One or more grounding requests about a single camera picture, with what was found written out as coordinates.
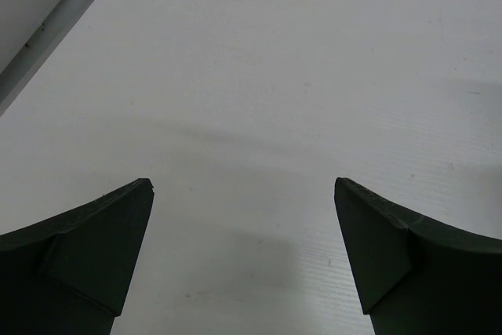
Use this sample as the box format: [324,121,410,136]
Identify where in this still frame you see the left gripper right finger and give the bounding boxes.
[334,177,501,334]

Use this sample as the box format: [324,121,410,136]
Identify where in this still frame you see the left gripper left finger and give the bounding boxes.
[1,178,154,334]

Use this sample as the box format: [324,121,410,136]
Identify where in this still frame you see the metal table rail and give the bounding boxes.
[1,0,94,111]

